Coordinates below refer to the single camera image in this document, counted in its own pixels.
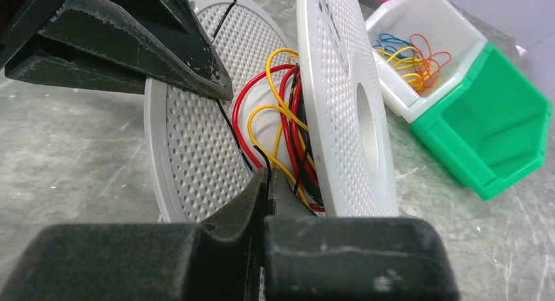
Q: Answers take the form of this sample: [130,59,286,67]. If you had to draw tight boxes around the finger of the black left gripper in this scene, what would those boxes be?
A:
[109,0,188,33]

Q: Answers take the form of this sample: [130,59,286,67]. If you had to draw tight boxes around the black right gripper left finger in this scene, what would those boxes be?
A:
[1,169,268,300]

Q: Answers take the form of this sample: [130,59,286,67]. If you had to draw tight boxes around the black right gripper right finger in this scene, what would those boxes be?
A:
[264,171,460,300]

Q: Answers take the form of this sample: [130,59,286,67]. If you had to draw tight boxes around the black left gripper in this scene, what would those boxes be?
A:
[1,0,233,101]

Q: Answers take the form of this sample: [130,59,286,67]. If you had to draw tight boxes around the thin black cable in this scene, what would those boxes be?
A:
[209,0,324,205]

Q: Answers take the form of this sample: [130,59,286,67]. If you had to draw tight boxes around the white perforated cable spool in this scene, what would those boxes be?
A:
[144,0,399,222]

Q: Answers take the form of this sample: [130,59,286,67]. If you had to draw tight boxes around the green plastic bin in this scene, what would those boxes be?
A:
[411,43,552,200]

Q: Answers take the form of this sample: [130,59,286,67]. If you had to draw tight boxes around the white plastic bin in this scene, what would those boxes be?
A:
[366,0,487,123]

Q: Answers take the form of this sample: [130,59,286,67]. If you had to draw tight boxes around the red wire on spool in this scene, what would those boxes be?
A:
[232,63,325,213]

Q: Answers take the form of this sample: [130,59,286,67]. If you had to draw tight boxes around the blue wire bundle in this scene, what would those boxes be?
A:
[372,33,415,50]

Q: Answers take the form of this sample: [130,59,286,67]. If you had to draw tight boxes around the orange wire bundle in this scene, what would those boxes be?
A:
[408,33,453,96]

